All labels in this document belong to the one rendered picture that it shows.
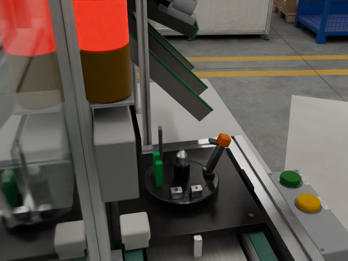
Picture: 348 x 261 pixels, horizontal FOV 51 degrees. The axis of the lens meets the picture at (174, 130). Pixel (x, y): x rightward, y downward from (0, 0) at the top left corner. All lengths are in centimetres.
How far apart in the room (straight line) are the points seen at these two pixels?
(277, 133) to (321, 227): 217
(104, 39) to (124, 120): 8
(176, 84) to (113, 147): 51
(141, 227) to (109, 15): 36
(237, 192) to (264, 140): 204
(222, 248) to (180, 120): 55
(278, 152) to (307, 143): 152
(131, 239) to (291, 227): 27
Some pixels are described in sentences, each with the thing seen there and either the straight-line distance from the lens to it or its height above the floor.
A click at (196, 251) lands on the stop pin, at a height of 94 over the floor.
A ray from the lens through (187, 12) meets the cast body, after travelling 80.
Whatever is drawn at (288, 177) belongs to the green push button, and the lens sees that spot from 75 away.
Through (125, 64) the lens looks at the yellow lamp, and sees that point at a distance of 34.
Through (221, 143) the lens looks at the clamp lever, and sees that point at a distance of 65.
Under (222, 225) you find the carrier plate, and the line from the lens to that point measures 63.
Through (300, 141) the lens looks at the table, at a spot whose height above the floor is 86.
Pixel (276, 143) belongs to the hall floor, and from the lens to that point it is 270.
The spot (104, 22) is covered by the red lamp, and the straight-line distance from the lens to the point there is 32.
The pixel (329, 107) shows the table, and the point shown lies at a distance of 131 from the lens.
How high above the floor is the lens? 141
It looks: 31 degrees down
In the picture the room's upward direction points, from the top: straight up
